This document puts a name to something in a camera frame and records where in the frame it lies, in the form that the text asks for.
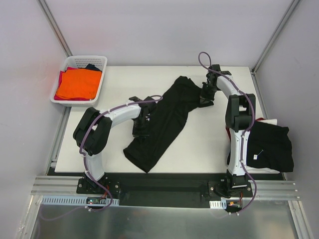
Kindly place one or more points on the right aluminium corner post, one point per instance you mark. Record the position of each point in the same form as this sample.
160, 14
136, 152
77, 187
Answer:
293, 5

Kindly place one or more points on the left aluminium corner post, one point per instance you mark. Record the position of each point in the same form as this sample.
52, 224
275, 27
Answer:
55, 27

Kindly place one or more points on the left white cable duct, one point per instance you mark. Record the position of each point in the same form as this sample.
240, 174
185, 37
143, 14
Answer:
79, 201

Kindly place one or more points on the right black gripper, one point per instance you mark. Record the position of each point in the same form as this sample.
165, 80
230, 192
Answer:
205, 98

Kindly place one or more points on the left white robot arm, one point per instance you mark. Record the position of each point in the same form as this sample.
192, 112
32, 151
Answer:
92, 133

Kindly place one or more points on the aluminium corner post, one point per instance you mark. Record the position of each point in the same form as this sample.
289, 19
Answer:
293, 5
55, 27

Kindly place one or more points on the black t shirt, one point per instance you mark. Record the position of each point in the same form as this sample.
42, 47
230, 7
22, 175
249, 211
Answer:
165, 123
269, 147

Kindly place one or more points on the white cable duct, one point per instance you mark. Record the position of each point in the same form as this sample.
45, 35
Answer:
79, 201
221, 204

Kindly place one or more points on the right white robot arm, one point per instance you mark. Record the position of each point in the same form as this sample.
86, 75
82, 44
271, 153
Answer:
239, 118

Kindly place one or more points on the white plastic laundry basket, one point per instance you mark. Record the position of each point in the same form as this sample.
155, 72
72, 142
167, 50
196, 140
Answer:
76, 62

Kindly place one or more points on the orange t shirt in basket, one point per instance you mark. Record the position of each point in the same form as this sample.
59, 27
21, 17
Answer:
85, 83

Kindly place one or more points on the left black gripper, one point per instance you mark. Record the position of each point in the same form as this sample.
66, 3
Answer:
139, 132

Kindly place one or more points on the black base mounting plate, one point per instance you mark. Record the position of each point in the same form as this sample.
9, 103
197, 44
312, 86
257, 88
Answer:
177, 190

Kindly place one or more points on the navy t shirt in basket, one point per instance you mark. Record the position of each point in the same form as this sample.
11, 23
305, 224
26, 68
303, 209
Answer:
92, 68

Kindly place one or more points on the right white cable duct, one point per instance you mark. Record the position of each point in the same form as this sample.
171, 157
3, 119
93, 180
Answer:
221, 204

